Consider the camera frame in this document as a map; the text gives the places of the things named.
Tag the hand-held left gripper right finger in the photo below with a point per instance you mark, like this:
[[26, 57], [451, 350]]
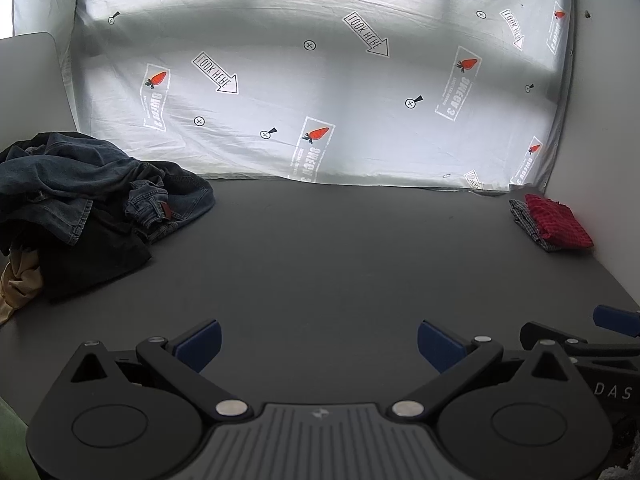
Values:
[[439, 347]]

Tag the green cloth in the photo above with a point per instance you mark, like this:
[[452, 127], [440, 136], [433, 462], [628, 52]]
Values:
[[12, 445]]

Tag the red checked folded cloth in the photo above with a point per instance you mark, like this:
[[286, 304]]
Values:
[[555, 222]]

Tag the blue denim jeans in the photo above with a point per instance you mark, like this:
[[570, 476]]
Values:
[[55, 180]]

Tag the grey plaid folded cloth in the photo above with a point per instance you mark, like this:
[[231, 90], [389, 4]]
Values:
[[522, 216]]

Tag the beige garment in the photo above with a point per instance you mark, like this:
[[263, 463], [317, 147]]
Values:
[[20, 275]]

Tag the black garment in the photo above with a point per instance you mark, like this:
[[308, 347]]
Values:
[[90, 260]]

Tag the white panel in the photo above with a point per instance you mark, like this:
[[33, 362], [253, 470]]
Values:
[[30, 90]]

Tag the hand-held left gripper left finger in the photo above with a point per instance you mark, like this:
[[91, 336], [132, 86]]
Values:
[[200, 346]]

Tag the white printed sheet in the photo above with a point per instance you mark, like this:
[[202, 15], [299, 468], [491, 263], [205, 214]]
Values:
[[325, 85]]

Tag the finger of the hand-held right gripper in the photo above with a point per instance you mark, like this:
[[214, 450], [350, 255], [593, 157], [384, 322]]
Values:
[[615, 317], [550, 334]]

